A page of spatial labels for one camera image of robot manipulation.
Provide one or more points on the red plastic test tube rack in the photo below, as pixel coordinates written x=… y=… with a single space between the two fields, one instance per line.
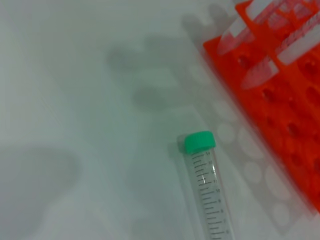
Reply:
x=280 y=112

